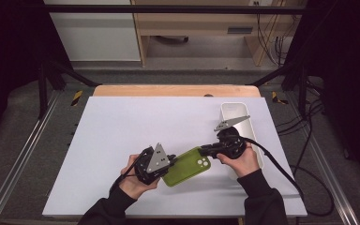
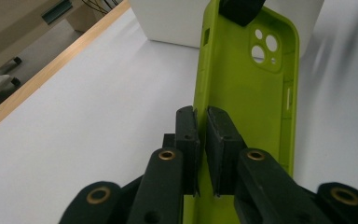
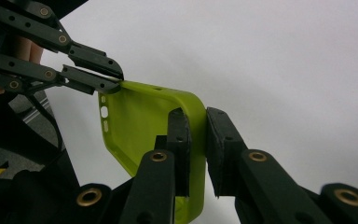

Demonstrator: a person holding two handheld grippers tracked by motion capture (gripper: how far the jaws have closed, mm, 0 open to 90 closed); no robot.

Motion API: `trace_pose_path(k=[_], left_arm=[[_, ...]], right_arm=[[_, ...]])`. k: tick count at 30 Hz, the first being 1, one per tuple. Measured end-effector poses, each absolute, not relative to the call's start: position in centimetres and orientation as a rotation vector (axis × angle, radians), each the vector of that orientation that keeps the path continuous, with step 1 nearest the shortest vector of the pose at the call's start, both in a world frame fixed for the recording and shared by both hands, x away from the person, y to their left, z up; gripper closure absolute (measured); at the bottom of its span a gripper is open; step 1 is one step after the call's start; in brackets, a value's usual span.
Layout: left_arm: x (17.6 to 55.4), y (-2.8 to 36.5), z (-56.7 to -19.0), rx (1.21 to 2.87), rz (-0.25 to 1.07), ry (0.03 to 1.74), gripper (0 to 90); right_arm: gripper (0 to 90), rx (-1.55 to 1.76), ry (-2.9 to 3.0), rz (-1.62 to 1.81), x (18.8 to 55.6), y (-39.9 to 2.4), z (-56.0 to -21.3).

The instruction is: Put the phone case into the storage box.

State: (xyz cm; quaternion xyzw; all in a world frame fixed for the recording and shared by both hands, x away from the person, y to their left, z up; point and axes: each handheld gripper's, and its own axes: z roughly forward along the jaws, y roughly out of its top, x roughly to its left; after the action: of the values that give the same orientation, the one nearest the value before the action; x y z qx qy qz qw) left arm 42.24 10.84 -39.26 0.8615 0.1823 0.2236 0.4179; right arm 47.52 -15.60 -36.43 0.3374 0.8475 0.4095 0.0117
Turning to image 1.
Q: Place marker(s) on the white table mat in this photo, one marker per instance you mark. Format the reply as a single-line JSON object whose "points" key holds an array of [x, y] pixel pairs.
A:
{"points": [[122, 125]]}

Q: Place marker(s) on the yellow black tape marker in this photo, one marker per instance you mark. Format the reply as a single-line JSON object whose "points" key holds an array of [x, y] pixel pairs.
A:
{"points": [[276, 97], [77, 97]]}

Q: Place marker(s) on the person's right hand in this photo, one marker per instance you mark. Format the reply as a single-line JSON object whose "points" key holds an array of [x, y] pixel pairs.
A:
{"points": [[245, 164]]}

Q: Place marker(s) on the black curtain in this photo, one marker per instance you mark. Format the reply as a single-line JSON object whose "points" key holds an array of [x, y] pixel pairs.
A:
{"points": [[9, 62], [350, 78]]}

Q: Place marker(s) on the wooden desk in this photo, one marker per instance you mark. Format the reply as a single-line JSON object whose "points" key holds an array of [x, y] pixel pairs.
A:
{"points": [[197, 23]]}

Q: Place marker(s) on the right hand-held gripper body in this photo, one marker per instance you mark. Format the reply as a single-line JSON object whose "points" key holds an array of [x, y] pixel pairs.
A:
{"points": [[231, 142]]}

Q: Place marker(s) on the black frame stand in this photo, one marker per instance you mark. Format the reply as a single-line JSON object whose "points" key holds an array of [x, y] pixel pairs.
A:
{"points": [[301, 90], [42, 90]]}

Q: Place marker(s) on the white plastic bin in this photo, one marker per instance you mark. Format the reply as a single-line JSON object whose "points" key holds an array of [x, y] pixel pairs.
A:
{"points": [[247, 128]]}

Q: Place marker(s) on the wooden table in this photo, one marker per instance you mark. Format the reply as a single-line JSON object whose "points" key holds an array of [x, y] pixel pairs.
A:
{"points": [[168, 90]]}

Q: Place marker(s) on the green phone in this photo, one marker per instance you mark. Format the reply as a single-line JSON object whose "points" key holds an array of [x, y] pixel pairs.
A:
{"points": [[186, 168]]}

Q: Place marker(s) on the black horizontal frame bar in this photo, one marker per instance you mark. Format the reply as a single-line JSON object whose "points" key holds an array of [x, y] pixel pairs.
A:
{"points": [[168, 9]]}

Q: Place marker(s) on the metal floor rail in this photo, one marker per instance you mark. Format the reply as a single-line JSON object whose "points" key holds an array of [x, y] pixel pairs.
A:
{"points": [[331, 175], [22, 153]]}

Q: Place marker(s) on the white cabinet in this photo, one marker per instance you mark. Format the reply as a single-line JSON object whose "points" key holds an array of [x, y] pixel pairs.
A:
{"points": [[97, 37]]}

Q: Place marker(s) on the person's left hand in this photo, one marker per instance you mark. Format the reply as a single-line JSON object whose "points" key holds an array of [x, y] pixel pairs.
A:
{"points": [[134, 186]]}

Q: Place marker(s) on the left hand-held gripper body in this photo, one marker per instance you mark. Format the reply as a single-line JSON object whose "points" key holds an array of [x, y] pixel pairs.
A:
{"points": [[157, 159]]}

